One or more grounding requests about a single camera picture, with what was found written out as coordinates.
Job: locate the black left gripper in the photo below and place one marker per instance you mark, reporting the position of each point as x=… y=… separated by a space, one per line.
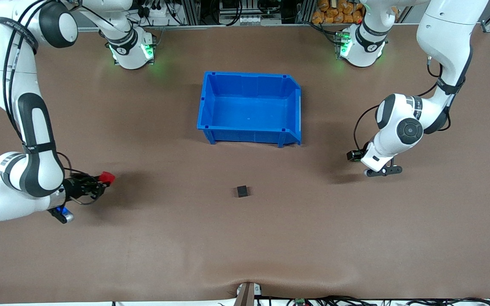
x=354 y=155

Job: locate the red cube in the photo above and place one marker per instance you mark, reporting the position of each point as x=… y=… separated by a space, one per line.
x=108 y=177

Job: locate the brown table mat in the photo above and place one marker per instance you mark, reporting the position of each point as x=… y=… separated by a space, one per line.
x=228 y=242

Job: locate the brown camera mount post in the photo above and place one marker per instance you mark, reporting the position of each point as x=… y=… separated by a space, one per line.
x=247 y=295

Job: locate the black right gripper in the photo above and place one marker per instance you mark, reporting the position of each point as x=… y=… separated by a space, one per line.
x=76 y=186

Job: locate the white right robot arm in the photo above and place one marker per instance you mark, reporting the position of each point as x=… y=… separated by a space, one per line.
x=36 y=170

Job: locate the white power strip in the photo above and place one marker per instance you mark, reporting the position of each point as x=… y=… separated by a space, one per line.
x=158 y=10

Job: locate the green terminal connector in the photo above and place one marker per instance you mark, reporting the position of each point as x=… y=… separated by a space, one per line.
x=300 y=301

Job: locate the blue plastic storage bin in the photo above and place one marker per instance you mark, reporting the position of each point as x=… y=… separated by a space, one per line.
x=249 y=110

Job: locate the orange snack bag pile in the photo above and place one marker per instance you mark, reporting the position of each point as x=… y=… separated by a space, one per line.
x=334 y=12

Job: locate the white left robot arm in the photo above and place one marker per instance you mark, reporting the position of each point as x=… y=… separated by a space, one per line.
x=398 y=131

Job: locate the black cube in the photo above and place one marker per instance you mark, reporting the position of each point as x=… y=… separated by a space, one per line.
x=242 y=191

